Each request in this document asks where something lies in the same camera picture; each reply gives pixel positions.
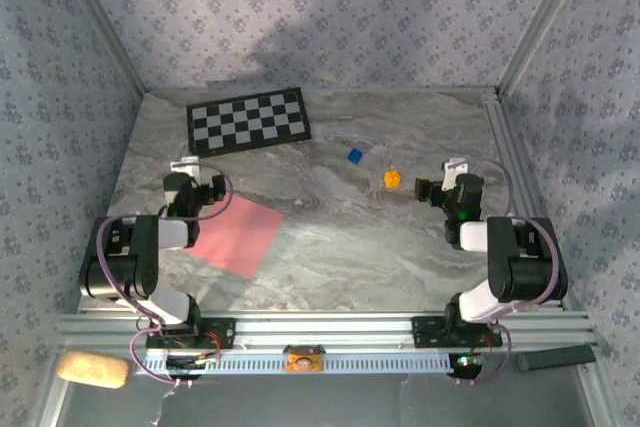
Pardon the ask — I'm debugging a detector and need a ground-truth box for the white slotted cable duct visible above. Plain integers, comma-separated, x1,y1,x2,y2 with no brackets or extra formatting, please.
132,350,456,376

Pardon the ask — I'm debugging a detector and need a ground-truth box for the black and white checkerboard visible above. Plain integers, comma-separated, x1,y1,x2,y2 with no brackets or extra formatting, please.
185,86,312,161

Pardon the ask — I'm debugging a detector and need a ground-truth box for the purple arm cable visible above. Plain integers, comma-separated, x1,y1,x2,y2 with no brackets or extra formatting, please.
96,161,236,388
447,156,562,387

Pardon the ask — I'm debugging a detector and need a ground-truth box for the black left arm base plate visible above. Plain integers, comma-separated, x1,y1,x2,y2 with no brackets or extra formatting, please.
144,317,237,350

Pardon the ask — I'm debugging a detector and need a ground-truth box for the aluminium side rail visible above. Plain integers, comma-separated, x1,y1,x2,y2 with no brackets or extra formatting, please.
482,96,571,311

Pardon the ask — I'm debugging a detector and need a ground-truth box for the long aluminium base rail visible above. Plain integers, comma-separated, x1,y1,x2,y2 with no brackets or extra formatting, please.
54,311,599,353

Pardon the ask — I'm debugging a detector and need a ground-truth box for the pink paper sheet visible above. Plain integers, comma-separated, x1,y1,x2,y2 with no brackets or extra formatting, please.
183,195,286,281

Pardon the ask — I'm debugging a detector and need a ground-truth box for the small circuit board with wires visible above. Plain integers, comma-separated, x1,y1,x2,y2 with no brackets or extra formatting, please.
164,352,221,372

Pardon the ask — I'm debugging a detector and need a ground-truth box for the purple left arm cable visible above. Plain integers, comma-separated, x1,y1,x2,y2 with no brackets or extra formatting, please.
96,161,236,388

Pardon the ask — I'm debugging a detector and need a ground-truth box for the small circuit board with LED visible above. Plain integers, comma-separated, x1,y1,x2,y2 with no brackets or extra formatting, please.
447,351,485,379

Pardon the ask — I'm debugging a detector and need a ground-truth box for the orange toy figure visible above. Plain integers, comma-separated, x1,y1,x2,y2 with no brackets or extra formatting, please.
282,344,326,374

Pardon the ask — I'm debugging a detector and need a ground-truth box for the aluminium frame post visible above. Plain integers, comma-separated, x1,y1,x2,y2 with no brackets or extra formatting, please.
494,0,599,98

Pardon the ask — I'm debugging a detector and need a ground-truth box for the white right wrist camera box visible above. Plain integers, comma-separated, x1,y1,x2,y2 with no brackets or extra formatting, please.
440,156,470,191

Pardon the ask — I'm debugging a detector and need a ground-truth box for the tan sponge block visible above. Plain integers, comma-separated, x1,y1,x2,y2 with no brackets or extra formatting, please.
55,350,132,390

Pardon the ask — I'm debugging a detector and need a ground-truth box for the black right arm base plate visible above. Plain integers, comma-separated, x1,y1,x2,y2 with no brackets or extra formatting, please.
411,315,504,349

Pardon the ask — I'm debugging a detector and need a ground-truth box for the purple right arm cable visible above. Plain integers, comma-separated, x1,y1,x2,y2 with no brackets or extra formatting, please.
447,156,562,387

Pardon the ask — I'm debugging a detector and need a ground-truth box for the black flat bar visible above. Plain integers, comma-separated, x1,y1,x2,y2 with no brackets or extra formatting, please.
516,344,598,373

